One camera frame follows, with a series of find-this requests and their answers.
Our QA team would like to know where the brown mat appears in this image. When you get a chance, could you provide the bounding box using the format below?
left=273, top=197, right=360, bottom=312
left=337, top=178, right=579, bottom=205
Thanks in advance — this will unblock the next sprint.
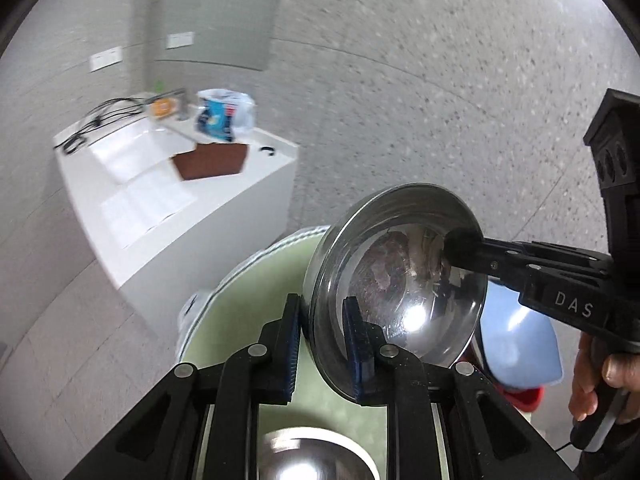
left=172, top=142, right=250, bottom=181

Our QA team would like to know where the white draining mat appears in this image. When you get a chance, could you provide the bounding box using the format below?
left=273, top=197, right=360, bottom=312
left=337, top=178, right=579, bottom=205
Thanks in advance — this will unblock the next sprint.
left=99, top=174, right=199, bottom=252

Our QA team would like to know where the long black cable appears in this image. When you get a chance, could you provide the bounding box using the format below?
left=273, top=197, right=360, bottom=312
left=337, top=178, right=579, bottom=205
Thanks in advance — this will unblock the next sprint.
left=55, top=97, right=152, bottom=154

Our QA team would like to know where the green round table mat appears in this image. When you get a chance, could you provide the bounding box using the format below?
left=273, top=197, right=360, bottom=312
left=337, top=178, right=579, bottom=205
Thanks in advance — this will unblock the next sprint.
left=176, top=232, right=391, bottom=480

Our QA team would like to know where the red bowl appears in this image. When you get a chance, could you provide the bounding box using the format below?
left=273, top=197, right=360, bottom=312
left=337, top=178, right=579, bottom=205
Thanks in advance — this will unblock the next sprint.
left=504, top=385, right=544, bottom=412

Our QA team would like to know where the blue and white plastic bag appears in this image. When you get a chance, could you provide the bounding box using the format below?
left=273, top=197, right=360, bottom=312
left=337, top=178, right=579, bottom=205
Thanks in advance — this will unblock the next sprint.
left=194, top=88, right=257, bottom=143

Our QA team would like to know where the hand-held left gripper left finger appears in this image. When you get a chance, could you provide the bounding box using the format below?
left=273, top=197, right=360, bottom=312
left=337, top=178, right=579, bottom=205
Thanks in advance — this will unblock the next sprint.
left=67, top=292, right=303, bottom=480

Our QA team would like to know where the small stainless steel bowl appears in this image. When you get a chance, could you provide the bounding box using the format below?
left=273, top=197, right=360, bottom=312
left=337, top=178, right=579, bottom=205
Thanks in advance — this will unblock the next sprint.
left=255, top=427, right=382, bottom=480

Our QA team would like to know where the person's right hand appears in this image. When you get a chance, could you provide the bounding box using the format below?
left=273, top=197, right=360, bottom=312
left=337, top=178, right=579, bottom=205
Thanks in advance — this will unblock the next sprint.
left=568, top=334, right=640, bottom=421

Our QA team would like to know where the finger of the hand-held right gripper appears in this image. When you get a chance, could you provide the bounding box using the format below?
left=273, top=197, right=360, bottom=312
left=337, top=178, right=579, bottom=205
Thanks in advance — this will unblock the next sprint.
left=444, top=229, right=615, bottom=292

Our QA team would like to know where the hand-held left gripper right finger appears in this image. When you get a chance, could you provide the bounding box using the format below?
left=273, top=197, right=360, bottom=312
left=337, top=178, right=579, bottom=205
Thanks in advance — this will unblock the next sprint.
left=343, top=296, right=576, bottom=480

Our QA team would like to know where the light blue bowl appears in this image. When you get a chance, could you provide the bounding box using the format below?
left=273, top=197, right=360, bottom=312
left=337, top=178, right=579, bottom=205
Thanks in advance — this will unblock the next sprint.
left=481, top=280, right=564, bottom=389

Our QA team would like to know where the large stainless steel bowl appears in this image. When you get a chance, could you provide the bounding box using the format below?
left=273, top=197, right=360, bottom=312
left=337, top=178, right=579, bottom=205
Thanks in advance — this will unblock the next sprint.
left=306, top=182, right=489, bottom=407

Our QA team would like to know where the white sink counter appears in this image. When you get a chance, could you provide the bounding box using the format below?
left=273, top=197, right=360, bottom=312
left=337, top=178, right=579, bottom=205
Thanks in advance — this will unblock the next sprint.
left=53, top=91, right=300, bottom=307

